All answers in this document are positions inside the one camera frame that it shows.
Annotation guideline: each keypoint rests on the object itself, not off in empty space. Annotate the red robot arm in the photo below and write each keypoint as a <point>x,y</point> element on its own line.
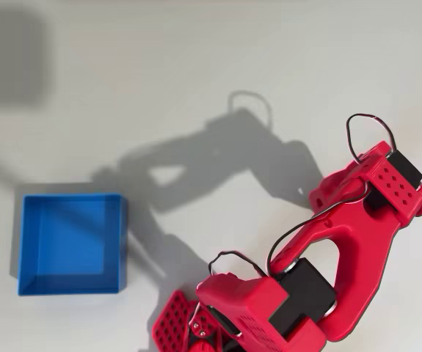
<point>357,256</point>

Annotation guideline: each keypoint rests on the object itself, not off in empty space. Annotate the blue square tray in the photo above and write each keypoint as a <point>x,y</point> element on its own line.
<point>67,238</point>

